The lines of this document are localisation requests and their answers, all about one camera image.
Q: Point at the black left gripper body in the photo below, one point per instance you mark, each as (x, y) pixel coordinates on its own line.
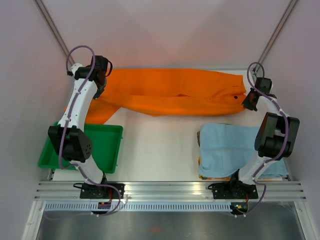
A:
(100, 90)

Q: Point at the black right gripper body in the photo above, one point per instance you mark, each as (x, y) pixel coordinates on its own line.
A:
(247, 103)

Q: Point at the orange trousers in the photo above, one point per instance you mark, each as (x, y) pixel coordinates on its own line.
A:
(169, 91)

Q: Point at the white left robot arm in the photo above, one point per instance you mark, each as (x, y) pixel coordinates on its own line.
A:
(72, 146)

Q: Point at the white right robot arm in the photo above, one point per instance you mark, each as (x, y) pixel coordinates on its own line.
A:
(276, 136)

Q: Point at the light blue folded trousers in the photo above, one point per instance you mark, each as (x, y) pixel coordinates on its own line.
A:
(225, 150)

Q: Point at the green plastic tray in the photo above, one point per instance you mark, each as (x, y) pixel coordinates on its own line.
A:
(106, 140)

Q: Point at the right aluminium frame post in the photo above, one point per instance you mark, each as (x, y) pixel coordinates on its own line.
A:
(292, 4)

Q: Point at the aluminium frame post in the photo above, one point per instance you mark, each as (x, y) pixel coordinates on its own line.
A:
(292, 4)
(43, 10)

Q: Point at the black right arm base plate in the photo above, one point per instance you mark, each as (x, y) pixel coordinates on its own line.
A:
(226, 191)

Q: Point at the left aluminium frame post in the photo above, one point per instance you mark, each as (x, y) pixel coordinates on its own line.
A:
(43, 10)

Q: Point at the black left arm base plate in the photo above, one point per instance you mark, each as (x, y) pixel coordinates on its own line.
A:
(99, 192)

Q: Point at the aluminium front rail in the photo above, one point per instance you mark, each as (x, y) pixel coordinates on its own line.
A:
(168, 191)

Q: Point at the perforated white cable duct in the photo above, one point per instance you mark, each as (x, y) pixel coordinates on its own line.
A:
(139, 206)

